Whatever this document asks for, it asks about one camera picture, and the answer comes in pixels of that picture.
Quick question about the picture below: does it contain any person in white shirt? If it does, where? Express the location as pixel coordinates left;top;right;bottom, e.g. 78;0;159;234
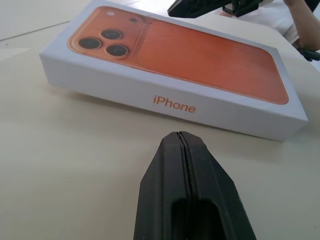
258;0;320;54

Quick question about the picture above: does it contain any white phone box lid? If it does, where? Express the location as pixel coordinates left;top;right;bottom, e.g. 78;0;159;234
38;0;309;143

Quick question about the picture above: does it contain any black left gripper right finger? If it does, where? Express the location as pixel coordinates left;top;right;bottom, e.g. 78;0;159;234
179;131;257;240

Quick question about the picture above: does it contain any black armrest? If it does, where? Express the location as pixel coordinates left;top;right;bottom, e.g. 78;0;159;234
294;42;320;63

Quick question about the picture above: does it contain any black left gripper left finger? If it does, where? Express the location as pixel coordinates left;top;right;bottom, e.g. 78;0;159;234
133;131;195;240

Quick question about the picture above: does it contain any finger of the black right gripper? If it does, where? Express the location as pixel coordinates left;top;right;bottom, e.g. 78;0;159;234
166;0;235;19

